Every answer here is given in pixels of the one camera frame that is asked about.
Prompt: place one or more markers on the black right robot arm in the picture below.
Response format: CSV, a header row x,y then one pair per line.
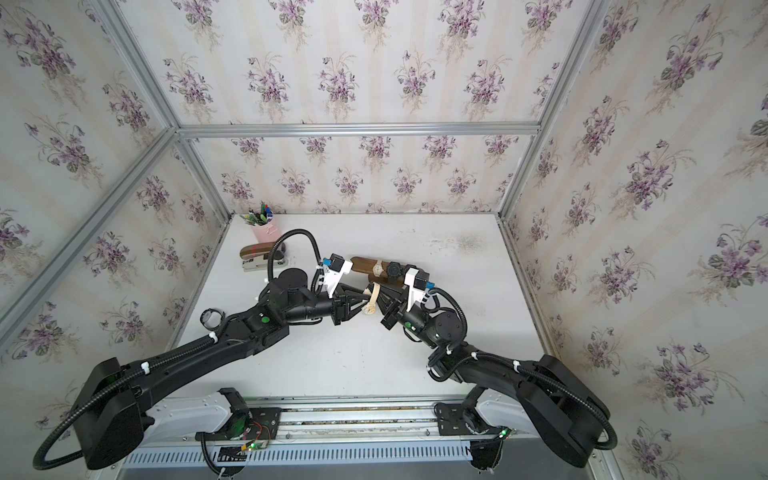
x,y
567,416

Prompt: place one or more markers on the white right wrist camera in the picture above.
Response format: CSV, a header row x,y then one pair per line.
x,y
417,284

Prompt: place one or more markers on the brown and white stapler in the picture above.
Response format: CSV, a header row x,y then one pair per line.
x,y
255,257

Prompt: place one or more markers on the beige strap watch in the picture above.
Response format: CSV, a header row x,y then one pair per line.
x,y
371,307

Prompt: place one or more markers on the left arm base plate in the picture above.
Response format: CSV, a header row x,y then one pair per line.
x,y
257,426

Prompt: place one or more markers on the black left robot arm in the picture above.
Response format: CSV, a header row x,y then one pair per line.
x,y
288,298

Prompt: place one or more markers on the pens in cup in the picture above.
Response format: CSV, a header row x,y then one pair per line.
x,y
259,217

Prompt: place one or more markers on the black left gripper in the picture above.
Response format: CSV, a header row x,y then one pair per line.
x,y
341,302

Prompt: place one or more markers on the black digital watch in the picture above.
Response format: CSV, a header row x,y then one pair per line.
x,y
394,271
406,268

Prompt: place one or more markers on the thin black band watch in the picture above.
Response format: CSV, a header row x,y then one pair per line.
x,y
212,318

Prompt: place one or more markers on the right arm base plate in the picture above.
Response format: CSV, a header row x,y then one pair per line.
x,y
457,419

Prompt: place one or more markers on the pink pen cup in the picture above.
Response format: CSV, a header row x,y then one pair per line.
x,y
267,233

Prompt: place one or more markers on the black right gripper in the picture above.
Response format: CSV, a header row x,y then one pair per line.
x,y
394,303

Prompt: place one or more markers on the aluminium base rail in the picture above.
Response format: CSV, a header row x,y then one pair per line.
x,y
360,420

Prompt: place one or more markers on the brown wooden watch stand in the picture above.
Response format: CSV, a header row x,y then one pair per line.
x,y
364,265

